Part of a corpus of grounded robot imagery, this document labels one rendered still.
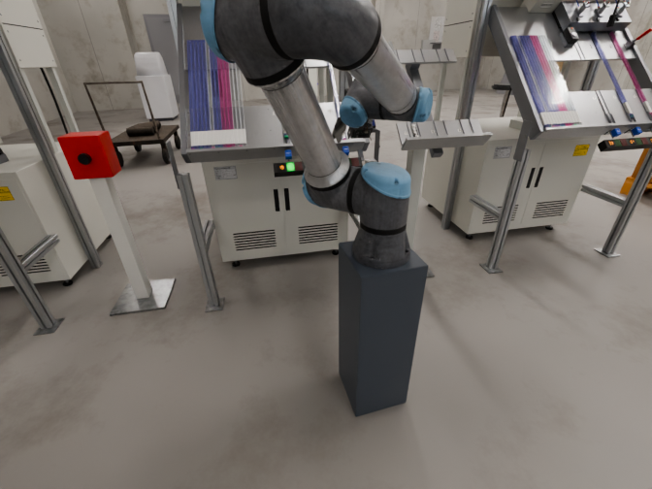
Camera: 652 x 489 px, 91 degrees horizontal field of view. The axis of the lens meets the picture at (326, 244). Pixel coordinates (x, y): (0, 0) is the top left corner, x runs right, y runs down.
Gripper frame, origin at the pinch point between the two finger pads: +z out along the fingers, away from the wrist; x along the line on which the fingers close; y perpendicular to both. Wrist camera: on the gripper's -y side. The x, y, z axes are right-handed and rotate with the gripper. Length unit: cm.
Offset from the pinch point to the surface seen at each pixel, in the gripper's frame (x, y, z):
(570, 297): 104, 66, 42
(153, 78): -230, -451, 441
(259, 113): -31.0, -19.0, 9.9
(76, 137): -98, -15, 14
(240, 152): -39.6, -2.3, 10.0
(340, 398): -14, 88, 21
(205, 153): -52, -2, 9
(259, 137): -32.0, -8.3, 9.9
